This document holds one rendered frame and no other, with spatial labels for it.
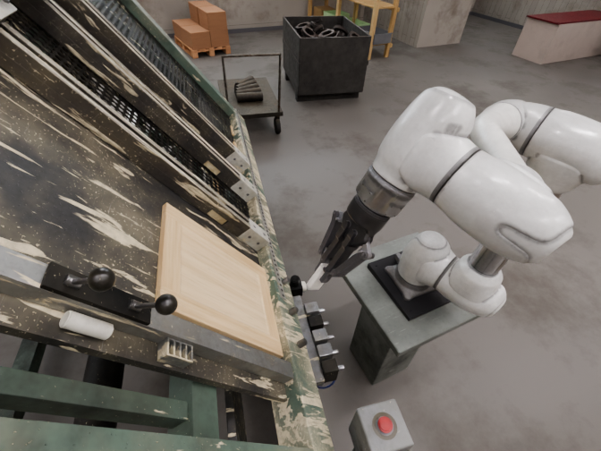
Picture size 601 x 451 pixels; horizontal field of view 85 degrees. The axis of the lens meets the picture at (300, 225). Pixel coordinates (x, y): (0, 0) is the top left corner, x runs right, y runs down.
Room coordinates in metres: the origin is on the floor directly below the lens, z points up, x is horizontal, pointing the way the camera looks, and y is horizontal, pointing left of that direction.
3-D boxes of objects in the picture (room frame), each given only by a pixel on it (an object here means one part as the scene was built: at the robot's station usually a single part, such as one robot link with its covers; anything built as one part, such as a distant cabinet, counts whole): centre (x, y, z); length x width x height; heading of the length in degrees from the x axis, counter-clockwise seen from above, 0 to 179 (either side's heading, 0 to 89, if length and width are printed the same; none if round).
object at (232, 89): (3.94, 0.70, 0.47); 1.20 x 0.70 x 0.95; 19
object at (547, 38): (7.57, -5.14, 0.35); 2.02 x 0.65 x 0.69; 117
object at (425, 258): (0.91, -0.52, 0.94); 0.18 x 0.16 x 0.22; 46
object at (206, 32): (6.89, 2.04, 0.33); 1.15 x 0.80 x 0.66; 29
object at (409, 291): (0.94, -0.50, 0.80); 0.22 x 0.18 x 0.06; 23
